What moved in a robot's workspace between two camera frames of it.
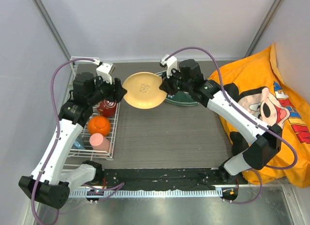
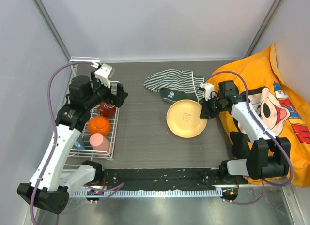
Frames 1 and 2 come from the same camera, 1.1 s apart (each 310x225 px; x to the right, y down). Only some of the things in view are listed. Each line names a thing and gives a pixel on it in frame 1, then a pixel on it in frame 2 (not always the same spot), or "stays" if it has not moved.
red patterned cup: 107,108 stays
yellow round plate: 143,90 -> 183,119
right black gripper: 166,85 -> 207,113
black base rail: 167,179 stays
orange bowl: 99,124 stays
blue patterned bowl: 78,145 stays
